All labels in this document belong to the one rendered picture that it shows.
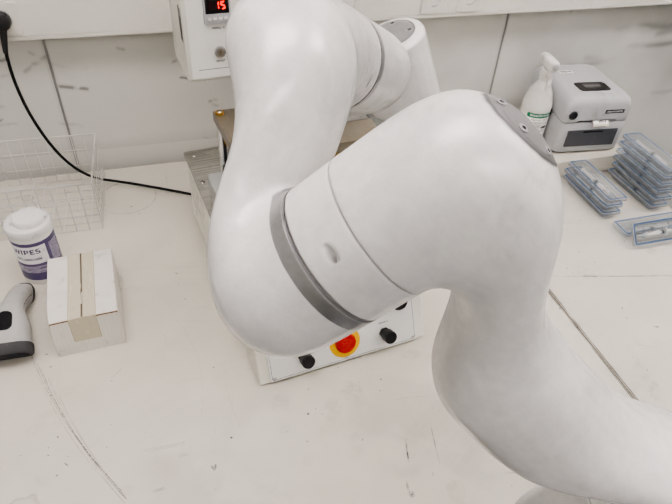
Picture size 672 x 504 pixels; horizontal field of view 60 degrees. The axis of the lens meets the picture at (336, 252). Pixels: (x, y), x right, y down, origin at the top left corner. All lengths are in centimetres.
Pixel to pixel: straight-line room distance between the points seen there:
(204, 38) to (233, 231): 78
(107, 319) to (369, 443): 52
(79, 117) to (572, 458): 142
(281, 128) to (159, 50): 120
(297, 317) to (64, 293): 89
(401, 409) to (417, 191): 80
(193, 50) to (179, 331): 53
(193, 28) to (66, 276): 52
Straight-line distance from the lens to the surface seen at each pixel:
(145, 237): 143
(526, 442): 44
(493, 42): 184
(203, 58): 114
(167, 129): 166
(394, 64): 58
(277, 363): 108
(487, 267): 33
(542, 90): 172
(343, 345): 110
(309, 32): 40
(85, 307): 116
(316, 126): 40
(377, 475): 101
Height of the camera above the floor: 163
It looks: 41 degrees down
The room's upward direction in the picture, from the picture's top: 4 degrees clockwise
